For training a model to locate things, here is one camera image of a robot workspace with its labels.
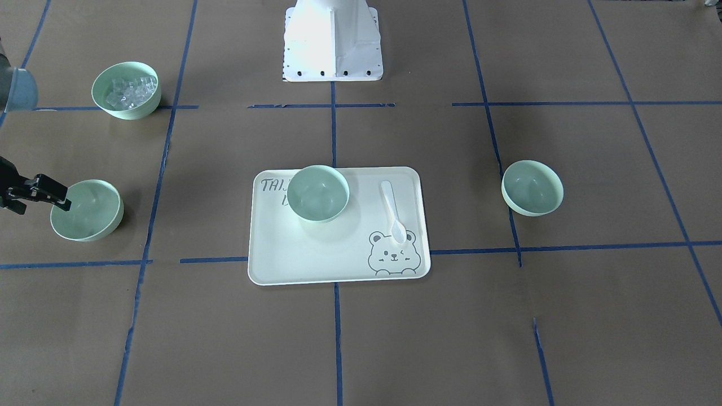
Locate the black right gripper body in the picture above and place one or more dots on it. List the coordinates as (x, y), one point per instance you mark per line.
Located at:
(22, 186)

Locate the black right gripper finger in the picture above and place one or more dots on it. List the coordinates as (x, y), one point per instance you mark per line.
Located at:
(61, 201)
(46, 186)

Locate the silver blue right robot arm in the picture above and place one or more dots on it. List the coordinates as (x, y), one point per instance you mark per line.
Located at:
(19, 92)

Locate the green bowl with ice cubes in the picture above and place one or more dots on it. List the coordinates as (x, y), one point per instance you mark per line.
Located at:
(129, 90)

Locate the cream bear print tray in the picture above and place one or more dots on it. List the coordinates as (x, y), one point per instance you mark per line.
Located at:
(356, 246)

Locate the green bowl on tray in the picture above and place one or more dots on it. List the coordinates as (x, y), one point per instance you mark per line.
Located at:
(318, 193)

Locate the white plastic spoon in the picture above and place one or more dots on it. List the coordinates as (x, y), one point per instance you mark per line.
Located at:
(397, 228)

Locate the lone green bowl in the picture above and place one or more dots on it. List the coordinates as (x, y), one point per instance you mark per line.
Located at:
(531, 188)

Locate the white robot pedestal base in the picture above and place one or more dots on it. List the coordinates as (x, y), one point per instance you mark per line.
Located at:
(332, 41)

